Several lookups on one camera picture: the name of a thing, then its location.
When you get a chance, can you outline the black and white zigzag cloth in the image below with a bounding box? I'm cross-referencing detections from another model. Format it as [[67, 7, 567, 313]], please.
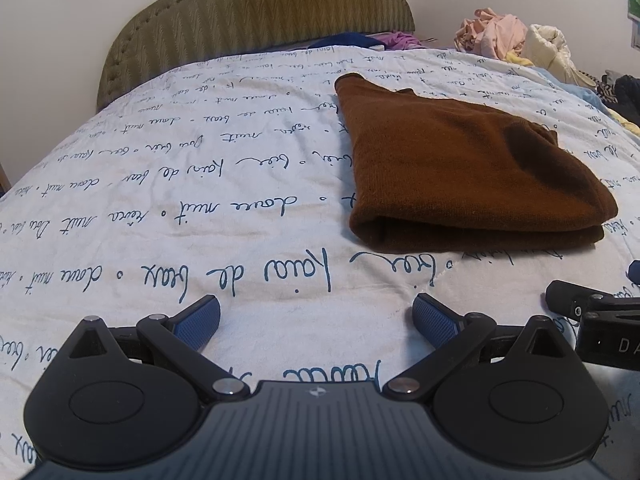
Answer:
[[575, 70, 617, 107]]

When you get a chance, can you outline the dark blue cloth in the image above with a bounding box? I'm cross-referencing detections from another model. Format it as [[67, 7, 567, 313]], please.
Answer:
[[320, 32, 381, 51]]

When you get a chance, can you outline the pile of pink clothes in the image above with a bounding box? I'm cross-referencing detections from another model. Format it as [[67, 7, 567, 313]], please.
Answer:
[[454, 8, 528, 61]]

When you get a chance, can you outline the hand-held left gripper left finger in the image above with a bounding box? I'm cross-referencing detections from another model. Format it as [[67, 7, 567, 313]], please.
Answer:
[[47, 295, 251, 401]]

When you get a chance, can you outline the green padded headboard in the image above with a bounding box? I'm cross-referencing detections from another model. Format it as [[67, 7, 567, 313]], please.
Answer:
[[96, 0, 416, 113]]

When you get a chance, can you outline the pale yellow sheet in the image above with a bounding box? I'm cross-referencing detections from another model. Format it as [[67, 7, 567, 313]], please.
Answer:
[[607, 107, 640, 139]]

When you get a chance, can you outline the brown knit sweater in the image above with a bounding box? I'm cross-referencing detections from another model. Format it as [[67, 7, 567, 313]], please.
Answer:
[[334, 72, 619, 255]]

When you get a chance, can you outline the light blue cloth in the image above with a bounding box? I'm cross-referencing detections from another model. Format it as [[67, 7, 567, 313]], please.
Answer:
[[542, 67, 606, 107]]

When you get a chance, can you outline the white printed blanket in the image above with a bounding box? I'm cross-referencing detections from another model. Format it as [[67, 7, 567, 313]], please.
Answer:
[[0, 45, 640, 480]]

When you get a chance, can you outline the green wall picture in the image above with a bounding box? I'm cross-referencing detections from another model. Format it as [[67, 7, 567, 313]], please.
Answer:
[[625, 0, 640, 52]]

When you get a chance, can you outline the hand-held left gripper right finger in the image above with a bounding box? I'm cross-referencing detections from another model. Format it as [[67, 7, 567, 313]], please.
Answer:
[[384, 294, 586, 401]]

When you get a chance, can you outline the purple cloth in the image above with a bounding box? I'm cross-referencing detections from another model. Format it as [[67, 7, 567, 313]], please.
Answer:
[[375, 31, 426, 51]]

